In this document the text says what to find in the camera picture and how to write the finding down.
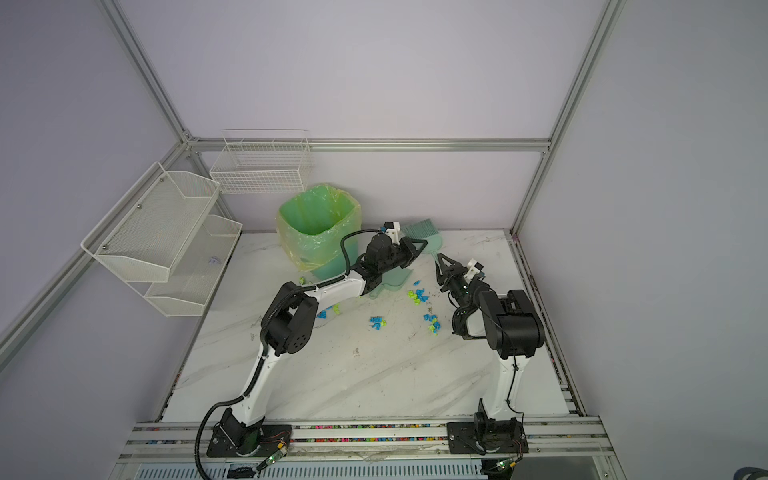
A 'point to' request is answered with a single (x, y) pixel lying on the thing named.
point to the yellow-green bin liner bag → (311, 223)
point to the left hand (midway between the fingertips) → (429, 241)
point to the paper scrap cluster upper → (418, 295)
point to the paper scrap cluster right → (435, 326)
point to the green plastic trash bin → (334, 265)
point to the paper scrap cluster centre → (377, 322)
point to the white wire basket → (263, 161)
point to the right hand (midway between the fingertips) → (433, 257)
